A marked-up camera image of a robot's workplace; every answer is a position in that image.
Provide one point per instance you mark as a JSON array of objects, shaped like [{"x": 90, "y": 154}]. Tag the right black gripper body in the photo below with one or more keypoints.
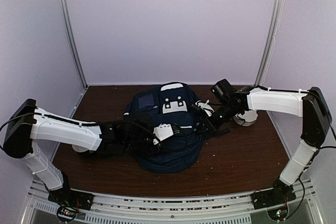
[{"x": 228, "y": 112}]

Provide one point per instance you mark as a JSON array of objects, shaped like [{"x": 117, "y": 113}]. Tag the front aluminium rail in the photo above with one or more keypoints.
[{"x": 229, "y": 208}]

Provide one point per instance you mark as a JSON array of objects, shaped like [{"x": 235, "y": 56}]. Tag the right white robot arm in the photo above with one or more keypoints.
[{"x": 309, "y": 105}]

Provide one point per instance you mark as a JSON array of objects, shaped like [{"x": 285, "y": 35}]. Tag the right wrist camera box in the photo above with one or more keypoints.
[{"x": 223, "y": 91}]

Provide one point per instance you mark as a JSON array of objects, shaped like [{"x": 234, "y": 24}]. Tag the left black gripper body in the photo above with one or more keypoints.
[{"x": 135, "y": 144}]

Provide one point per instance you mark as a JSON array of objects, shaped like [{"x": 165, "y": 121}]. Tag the white scalloped ceramic bowl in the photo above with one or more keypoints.
[{"x": 246, "y": 119}]

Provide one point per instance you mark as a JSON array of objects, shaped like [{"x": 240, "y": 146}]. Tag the white cup with black base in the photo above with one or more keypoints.
[{"x": 79, "y": 149}]

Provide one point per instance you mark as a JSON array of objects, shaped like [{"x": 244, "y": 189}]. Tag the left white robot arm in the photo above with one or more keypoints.
[{"x": 29, "y": 124}]

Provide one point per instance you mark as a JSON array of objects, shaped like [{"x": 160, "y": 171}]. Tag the right aluminium frame post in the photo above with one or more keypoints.
[{"x": 270, "y": 42}]

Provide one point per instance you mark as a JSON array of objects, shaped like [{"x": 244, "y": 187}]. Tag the aluminium frame post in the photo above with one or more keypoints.
[
  {"x": 270, "y": 42},
  {"x": 72, "y": 43}
]

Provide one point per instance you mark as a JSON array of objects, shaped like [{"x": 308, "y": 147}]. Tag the left aluminium frame post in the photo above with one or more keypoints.
[{"x": 72, "y": 43}]

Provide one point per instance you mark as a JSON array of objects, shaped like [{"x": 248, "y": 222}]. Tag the navy blue student backpack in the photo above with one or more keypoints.
[{"x": 170, "y": 104}]

